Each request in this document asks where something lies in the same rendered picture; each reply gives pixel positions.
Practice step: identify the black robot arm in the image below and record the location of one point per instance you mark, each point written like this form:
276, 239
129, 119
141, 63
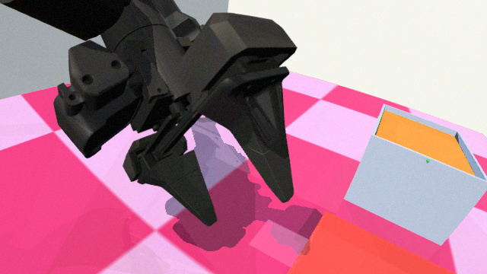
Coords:
105, 92

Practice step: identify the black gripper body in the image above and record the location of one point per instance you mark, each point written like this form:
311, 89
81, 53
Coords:
228, 44

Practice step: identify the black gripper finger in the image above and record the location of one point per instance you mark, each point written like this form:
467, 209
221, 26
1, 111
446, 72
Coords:
182, 178
250, 105

